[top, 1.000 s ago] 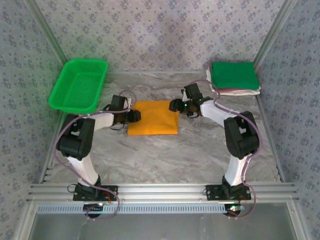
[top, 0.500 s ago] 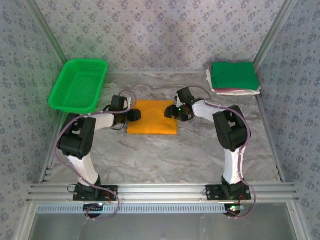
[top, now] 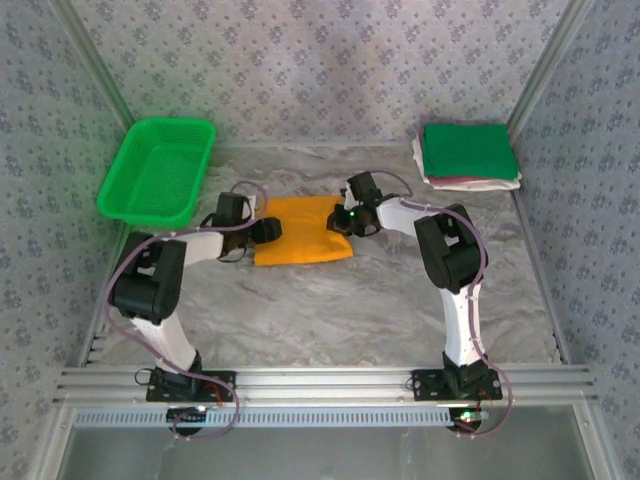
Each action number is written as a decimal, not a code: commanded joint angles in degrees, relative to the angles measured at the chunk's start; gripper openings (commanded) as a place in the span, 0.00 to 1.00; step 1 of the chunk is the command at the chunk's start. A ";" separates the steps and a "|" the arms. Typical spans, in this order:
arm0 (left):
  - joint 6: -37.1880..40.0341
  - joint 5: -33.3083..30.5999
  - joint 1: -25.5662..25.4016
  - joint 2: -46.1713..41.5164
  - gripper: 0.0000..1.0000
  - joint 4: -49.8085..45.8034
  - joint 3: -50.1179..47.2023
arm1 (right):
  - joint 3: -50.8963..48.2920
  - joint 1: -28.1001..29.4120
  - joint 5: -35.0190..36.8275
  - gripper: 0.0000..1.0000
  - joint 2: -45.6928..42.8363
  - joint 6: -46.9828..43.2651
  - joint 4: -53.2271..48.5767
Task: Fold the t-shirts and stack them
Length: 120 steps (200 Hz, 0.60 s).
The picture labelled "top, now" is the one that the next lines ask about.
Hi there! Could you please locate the aluminium mounting rail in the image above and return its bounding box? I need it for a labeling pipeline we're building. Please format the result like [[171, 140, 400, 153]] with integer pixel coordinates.
[[52, 366, 599, 405]]

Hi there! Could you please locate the yellow printed t-shirt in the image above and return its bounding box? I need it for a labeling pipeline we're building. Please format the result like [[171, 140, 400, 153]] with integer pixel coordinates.
[[251, 194, 355, 268]]

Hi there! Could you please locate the grey slotted cable duct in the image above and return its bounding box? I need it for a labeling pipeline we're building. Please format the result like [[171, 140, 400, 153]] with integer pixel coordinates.
[[74, 405, 469, 429]]

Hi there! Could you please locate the maroon folded t-shirt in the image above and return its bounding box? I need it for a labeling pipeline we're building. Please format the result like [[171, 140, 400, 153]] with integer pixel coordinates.
[[433, 174, 490, 186]]

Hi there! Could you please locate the aluminium frame post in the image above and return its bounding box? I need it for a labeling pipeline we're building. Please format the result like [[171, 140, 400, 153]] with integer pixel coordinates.
[[505, 0, 599, 126], [49, 0, 136, 129]]

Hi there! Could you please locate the green folded t-shirt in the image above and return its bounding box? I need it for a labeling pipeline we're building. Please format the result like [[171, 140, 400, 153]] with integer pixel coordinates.
[[422, 122, 520, 180]]

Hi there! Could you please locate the green plastic basket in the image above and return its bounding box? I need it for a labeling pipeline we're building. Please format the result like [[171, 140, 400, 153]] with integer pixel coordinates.
[[96, 116, 217, 229]]

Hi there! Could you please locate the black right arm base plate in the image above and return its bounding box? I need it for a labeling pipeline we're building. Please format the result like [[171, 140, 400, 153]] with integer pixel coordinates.
[[410, 368, 503, 402]]

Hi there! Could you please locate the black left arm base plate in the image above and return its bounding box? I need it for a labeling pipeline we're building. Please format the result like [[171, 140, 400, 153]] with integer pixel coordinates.
[[145, 368, 237, 403]]

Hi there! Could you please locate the stack of folded clothes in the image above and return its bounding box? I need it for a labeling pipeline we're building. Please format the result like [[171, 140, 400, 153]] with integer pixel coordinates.
[[412, 133, 524, 192]]

